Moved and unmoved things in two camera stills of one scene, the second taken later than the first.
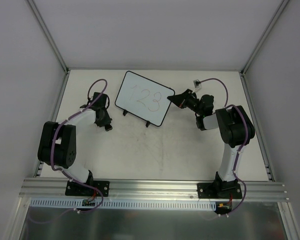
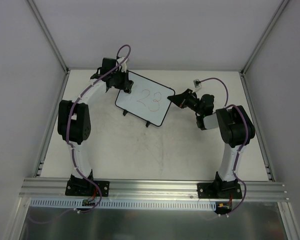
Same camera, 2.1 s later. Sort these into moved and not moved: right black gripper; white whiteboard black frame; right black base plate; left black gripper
Moved: left black gripper
Not moved: right black gripper; white whiteboard black frame; right black base plate
